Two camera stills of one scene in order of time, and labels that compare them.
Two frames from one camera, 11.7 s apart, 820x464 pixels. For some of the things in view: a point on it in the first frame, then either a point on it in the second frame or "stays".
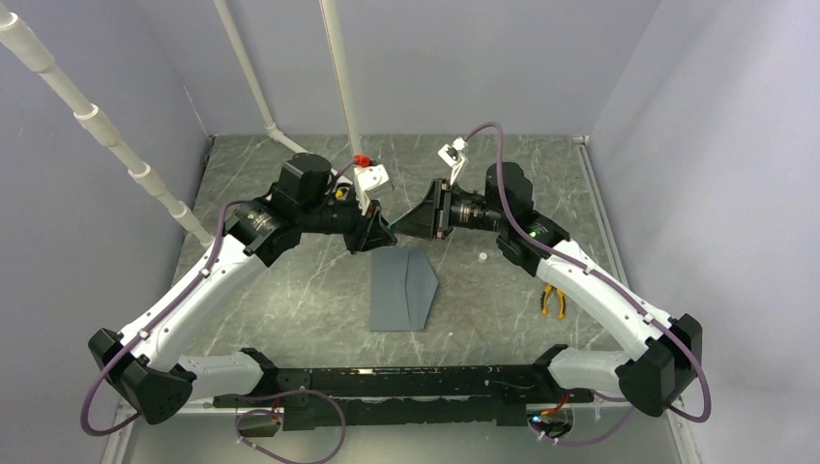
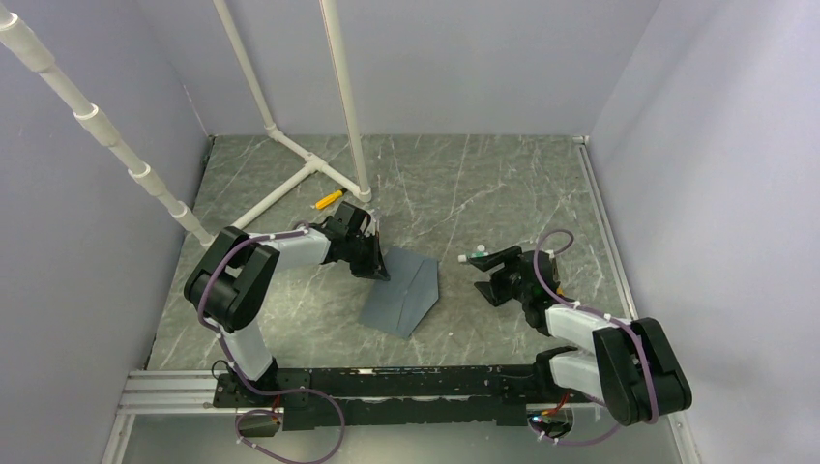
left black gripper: (369, 231) -> (374, 267)
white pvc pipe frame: (95, 119) stays
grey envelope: (403, 284) stays
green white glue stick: (400, 222) -> (464, 257)
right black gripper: (431, 217) -> (487, 262)
